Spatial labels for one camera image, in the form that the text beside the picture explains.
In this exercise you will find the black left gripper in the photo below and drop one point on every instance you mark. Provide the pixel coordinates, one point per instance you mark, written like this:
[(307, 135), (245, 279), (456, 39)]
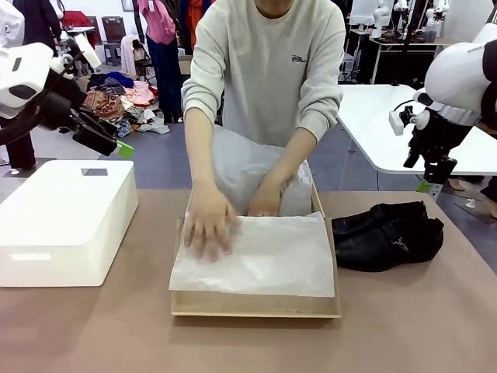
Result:
[(58, 109)]

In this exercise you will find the white side table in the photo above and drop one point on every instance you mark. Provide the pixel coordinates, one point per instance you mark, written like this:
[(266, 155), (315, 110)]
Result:
[(372, 124)]

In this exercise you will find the beige garment on chair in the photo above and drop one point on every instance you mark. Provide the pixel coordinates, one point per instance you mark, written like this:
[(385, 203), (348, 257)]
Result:
[(130, 54)]

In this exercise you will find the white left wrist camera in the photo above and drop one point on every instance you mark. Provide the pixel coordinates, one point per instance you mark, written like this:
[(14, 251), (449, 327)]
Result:
[(87, 50)]

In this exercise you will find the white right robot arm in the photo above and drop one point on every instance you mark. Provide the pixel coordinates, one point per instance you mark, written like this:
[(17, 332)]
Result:
[(454, 77)]

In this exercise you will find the person left hand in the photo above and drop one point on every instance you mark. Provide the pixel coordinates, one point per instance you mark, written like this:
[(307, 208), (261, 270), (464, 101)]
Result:
[(268, 200)]

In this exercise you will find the translucent white wrapping sheet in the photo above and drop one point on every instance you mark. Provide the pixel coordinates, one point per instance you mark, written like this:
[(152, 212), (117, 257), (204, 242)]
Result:
[(240, 167)]

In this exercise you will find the grey background stool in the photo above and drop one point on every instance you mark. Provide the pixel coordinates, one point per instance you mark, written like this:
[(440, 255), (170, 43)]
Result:
[(112, 52)]

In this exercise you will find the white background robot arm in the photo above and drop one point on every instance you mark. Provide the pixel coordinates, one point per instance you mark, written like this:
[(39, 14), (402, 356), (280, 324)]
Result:
[(378, 17)]

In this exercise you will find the grey side table leg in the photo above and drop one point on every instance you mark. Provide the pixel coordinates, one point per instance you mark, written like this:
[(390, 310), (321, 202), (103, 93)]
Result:
[(435, 193)]

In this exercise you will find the background person dark jacket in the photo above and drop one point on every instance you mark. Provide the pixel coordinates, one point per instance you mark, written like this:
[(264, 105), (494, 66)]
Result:
[(42, 19)]

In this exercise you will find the white rectangular storage box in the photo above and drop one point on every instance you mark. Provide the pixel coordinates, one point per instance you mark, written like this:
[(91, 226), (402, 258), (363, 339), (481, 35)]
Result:
[(66, 217)]

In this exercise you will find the person left forearm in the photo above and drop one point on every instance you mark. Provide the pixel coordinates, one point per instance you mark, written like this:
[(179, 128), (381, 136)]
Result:
[(291, 155)]

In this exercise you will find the white tissue paper sheet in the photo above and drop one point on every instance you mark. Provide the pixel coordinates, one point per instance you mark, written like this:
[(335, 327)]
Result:
[(272, 260)]

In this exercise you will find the brown cardboard shoe box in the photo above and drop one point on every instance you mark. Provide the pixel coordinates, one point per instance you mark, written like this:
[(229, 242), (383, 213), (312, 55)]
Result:
[(252, 307)]

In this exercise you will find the black frame background table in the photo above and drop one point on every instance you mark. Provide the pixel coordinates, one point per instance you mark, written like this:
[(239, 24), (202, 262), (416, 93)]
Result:
[(396, 42)]

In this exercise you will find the plain black leather shoe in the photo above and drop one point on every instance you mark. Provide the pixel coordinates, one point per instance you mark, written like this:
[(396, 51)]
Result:
[(372, 217)]

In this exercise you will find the person right forearm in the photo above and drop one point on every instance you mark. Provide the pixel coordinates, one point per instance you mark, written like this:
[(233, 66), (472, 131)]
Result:
[(202, 151)]

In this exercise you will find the brown background chair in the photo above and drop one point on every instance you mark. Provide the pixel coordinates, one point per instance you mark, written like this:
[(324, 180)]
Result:
[(113, 29)]

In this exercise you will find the orange hanging garment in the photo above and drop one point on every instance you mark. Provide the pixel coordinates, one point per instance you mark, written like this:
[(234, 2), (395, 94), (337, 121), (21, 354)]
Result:
[(194, 19)]

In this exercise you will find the colourful clothes pile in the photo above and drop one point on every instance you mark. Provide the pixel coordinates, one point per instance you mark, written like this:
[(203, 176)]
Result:
[(112, 101)]

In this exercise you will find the person torso grey sweater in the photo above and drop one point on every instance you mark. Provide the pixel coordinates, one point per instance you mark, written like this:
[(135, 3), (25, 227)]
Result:
[(264, 77)]

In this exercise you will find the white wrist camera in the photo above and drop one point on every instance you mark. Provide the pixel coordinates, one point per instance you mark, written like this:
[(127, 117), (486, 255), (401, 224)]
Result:
[(87, 50), (398, 120)]

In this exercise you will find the mannequin with pink shirt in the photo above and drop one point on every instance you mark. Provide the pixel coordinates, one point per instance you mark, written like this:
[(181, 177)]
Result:
[(159, 23)]

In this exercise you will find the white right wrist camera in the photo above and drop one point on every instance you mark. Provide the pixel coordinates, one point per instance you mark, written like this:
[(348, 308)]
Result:
[(398, 120)]

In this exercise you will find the person right hand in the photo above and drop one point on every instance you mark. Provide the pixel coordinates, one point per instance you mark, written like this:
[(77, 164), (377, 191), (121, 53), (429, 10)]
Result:
[(209, 229)]

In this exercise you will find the black shoe with metal buckle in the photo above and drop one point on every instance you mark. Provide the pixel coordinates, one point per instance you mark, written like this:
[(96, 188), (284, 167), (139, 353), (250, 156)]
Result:
[(388, 248)]

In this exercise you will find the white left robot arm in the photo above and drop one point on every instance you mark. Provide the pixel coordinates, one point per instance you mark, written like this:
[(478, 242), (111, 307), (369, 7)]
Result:
[(23, 70)]

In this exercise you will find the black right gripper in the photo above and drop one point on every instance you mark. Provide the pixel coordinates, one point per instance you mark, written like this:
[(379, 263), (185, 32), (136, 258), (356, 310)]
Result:
[(438, 132)]

